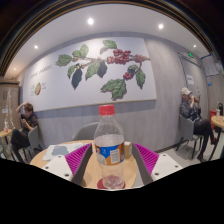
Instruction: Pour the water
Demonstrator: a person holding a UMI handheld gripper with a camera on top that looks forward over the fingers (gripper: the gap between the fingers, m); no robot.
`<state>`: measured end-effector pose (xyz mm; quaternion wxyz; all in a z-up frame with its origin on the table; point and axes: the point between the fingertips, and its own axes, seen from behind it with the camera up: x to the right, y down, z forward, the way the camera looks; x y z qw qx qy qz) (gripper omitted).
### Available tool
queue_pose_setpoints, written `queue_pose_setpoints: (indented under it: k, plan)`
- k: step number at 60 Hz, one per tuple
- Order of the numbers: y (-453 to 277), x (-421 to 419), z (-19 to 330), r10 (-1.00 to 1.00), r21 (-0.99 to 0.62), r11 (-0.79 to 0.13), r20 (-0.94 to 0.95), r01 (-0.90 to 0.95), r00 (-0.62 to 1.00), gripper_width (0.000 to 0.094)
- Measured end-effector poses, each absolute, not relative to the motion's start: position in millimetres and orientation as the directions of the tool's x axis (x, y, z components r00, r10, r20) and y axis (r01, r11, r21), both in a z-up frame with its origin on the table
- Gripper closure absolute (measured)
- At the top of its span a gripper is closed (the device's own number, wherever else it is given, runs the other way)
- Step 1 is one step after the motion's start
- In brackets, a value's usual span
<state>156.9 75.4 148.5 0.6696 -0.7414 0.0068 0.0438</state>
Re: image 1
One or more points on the small round wooden table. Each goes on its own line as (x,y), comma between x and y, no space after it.
(5,133)
(218,121)

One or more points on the person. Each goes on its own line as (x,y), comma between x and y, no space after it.
(190,111)
(26,125)

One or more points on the recessed ceiling lights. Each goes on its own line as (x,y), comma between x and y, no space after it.
(90,21)

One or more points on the white paper sheet grey print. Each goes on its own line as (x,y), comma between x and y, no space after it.
(60,150)

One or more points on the white wall poster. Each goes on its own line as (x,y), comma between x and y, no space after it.
(210,65)

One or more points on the grey upholstered chair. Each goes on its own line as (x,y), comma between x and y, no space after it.
(186,128)
(34,136)
(86,131)

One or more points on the white wall notice sheet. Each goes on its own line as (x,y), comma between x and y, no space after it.
(190,79)

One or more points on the clear red-capped drink bottle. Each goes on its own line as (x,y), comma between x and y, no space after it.
(109,146)

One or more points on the coffee plant wall mural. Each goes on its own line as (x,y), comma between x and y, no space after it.
(60,86)

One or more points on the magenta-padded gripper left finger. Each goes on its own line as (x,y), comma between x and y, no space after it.
(78,160)

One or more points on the green exit sign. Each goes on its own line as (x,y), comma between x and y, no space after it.
(190,54)

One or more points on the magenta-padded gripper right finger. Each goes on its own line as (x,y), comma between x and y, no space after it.
(146,159)

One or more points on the flat round red coaster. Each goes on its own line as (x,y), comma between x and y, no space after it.
(99,184)

